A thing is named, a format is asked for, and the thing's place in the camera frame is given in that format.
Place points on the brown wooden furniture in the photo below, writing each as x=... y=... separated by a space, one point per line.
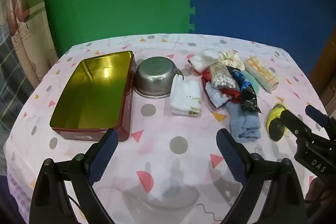
x=328 y=69

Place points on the teal cloth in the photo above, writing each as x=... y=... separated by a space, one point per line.
x=253 y=83

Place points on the steel bowl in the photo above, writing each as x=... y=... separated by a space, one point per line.
x=155 y=77

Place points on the black packet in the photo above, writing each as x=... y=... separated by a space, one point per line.
x=248 y=100

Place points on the orange patterned cloth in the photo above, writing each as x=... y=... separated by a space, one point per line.
x=260 y=71

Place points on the blue packet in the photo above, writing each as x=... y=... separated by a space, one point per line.
x=242 y=82

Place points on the white knitted glove red trim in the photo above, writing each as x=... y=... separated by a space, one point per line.
x=204 y=58

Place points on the grey plaid cloth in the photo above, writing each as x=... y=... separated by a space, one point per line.
x=10 y=77

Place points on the white towel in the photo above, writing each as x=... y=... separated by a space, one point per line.
x=183 y=98

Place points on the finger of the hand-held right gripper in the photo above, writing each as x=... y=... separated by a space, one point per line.
x=294 y=121
x=319 y=115

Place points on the cotton swab packet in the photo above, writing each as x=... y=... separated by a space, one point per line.
x=220 y=77

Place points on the beige printed curtain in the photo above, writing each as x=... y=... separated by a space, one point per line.
x=26 y=29

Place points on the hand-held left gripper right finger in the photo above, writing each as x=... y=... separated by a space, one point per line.
x=232 y=158

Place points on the pink patterned tablecloth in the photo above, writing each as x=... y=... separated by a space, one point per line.
x=162 y=132

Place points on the light blue towel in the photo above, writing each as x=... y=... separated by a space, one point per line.
x=242 y=124

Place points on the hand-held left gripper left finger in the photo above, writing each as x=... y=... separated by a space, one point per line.
x=103 y=155

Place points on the yellow and black cloth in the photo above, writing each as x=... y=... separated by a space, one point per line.
x=274 y=124

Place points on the red tin box gold inside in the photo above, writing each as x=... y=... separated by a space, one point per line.
x=89 y=98

